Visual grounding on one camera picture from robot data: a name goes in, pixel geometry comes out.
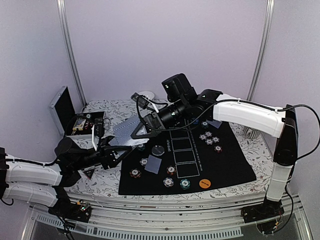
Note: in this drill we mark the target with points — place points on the silver poker chip case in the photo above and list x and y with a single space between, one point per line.
70 123

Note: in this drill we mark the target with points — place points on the white ribbed cup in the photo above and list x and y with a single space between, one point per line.
251 133

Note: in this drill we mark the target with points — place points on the white chip cluster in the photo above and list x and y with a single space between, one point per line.
215 139
208 134
209 141

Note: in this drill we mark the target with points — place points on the black poker mat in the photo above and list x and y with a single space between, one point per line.
192 158

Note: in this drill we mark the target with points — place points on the black triangular marker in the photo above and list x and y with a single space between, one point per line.
89 173

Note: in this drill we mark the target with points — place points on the clear dealer button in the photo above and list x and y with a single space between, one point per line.
158 150

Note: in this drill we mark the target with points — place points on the left aluminium frame post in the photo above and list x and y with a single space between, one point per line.
61 7

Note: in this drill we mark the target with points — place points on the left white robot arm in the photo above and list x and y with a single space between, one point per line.
45 182

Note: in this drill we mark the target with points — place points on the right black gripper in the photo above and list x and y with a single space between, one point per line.
155 127

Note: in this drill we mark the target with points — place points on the green chip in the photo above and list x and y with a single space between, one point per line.
204 125
141 147
185 184

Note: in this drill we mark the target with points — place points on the aluminium frame post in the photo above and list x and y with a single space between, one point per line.
61 7
268 17

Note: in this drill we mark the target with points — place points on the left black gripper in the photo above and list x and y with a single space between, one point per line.
106 156

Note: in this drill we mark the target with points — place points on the face-down card small blind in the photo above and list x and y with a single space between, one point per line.
214 123

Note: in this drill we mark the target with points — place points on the white ceramic bowl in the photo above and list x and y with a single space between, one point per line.
148 94

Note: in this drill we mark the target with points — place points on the red chip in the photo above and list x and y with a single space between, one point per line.
218 149
135 173
171 170

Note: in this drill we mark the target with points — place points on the blue card deck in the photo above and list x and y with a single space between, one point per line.
122 133

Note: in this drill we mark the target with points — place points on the right aluminium frame post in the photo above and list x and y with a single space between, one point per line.
268 17

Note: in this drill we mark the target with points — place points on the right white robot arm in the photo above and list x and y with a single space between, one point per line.
213 105

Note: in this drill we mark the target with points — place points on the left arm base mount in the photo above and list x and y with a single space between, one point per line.
64 209

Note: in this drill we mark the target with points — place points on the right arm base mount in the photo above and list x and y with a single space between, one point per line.
262 211

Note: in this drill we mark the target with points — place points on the orange big blind button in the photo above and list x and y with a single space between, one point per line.
204 183

